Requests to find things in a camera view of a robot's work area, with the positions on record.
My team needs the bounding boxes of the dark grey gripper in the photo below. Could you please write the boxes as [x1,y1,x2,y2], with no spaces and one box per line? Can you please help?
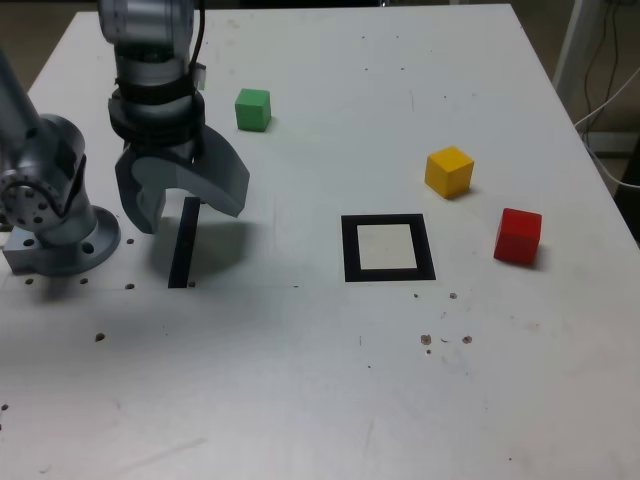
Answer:
[114,124,251,236]

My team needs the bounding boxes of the green cube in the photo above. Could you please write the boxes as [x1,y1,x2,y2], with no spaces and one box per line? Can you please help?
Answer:
[234,88,273,133]

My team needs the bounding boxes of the yellow cube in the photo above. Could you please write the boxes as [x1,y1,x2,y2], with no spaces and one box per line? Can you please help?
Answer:
[424,145,475,200]

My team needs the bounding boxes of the red cube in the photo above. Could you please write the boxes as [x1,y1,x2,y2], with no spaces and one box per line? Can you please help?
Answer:
[493,207,544,265]

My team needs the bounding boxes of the black tape square outline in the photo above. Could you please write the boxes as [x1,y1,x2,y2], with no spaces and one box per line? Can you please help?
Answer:
[340,213,437,283]

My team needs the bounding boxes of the black tape strip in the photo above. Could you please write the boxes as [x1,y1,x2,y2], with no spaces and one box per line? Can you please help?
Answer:
[167,196,202,290]

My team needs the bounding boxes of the light grey background box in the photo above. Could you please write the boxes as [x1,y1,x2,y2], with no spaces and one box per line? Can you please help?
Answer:
[587,131,640,153]

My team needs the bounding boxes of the white background post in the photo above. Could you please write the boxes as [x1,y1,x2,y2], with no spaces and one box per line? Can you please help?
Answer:
[551,0,604,104]

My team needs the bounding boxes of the black hanging background cable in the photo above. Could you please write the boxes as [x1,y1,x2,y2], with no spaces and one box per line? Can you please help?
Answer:
[604,0,622,104]
[583,0,604,119]

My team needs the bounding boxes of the white background cable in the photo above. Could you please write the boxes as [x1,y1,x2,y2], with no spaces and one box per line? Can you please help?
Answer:
[574,64,640,189]

